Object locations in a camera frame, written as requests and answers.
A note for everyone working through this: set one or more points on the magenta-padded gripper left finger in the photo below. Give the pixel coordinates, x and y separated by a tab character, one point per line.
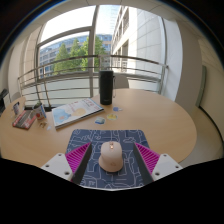
58	165

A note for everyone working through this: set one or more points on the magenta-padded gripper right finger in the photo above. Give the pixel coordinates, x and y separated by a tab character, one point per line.
165	165

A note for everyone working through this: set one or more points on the beige computer mouse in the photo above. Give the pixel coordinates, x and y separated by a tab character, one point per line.
111	158

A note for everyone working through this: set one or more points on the blue patterned mouse pad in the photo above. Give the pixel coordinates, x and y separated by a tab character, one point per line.
86	136

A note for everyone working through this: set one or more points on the light blue cover magazine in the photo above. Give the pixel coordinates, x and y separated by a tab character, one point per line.
76	113

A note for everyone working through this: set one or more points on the red cover magazine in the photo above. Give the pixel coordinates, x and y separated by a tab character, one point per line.
24	120

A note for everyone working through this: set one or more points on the blue square sticker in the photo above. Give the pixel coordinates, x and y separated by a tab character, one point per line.
100	120

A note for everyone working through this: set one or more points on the small printed cup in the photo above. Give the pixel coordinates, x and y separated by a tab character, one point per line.
16	108

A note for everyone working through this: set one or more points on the yellow round sticker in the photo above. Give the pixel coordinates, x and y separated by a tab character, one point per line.
112	117

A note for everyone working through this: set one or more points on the blue oval sticker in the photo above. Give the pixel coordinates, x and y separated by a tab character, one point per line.
117	109

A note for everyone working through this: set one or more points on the black and white printer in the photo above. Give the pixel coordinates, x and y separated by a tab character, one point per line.
2	101

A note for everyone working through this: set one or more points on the dark door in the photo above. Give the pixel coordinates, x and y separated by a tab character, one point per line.
200	86

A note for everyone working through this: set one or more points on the black drink bottle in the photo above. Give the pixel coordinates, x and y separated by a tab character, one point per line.
106	88

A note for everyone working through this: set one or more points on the white chair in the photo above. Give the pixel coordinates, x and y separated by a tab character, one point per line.
122	81

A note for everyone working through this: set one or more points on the metal balcony railing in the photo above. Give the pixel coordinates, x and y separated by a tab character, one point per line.
66	60

